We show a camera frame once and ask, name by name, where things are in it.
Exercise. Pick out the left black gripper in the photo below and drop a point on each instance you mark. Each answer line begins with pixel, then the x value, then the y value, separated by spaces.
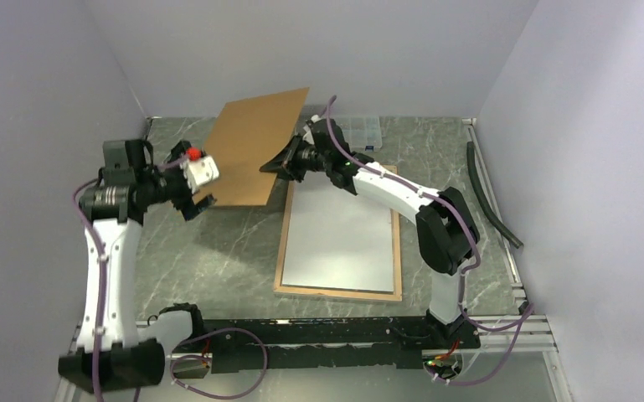
pixel 185 202

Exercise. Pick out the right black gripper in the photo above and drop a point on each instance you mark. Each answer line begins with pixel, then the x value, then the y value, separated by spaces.
pixel 285 162

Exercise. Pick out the brown backing board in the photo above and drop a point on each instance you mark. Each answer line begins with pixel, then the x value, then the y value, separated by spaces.
pixel 246 134

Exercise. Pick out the printed photo poster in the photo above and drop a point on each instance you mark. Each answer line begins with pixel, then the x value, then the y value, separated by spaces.
pixel 338 238

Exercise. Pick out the white wooden picture frame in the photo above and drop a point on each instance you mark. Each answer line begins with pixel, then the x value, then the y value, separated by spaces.
pixel 283 249

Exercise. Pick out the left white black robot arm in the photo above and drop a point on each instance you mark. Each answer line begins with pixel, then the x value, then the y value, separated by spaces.
pixel 111 352

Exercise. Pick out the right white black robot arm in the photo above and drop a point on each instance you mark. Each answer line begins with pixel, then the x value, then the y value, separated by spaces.
pixel 446 231

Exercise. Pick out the clear plastic organizer box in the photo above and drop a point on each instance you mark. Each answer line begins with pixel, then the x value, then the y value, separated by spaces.
pixel 362 133

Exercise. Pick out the black foam tube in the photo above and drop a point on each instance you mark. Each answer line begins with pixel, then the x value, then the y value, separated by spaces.
pixel 478 189

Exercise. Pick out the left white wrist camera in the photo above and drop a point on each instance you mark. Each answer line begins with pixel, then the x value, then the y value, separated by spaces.
pixel 199 170

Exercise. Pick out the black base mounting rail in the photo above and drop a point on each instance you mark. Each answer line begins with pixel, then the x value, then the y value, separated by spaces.
pixel 308 343

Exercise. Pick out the aluminium extrusion rail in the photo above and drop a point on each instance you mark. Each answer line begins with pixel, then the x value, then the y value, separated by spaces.
pixel 535 335

